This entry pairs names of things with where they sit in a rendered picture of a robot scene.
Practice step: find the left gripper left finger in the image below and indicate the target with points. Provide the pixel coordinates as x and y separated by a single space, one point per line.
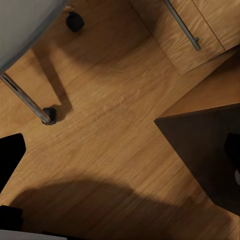
12 150

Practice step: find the swivel chair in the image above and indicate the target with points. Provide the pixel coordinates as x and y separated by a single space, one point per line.
22 24

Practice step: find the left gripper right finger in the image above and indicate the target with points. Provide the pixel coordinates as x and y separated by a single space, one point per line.
232 149

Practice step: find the cabinet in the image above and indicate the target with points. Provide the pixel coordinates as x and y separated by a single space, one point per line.
197 126
191 32

